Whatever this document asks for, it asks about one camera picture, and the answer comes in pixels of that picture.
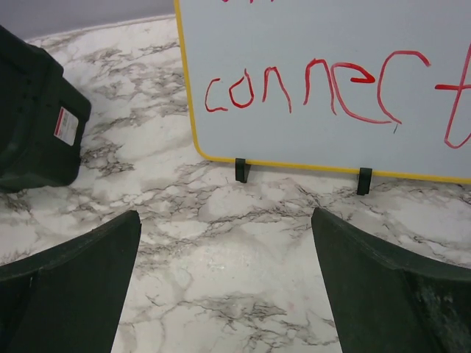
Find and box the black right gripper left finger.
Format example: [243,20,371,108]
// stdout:
[1,210,141,352]

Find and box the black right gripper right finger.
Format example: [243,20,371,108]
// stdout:
[311,208,470,352]

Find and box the yellow framed whiteboard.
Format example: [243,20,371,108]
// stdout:
[174,1,470,183]

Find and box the black plastic toolbox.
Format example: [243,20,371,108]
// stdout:
[1,28,91,193]

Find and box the black wire whiteboard stand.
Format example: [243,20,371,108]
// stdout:
[235,158,373,196]

